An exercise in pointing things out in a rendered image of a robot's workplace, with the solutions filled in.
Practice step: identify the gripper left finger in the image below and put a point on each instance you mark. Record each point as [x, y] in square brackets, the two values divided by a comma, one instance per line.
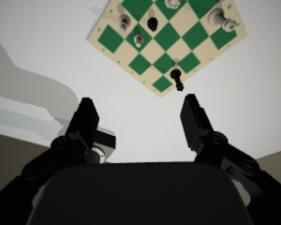
[16, 197]

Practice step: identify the green and cream chessboard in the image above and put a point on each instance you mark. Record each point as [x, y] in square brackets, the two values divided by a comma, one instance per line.
[183, 40]

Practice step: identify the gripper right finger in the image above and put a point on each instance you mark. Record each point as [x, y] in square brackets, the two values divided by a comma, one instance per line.
[213, 147]

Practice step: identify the white rook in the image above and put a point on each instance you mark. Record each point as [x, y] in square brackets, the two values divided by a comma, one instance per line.
[172, 3]

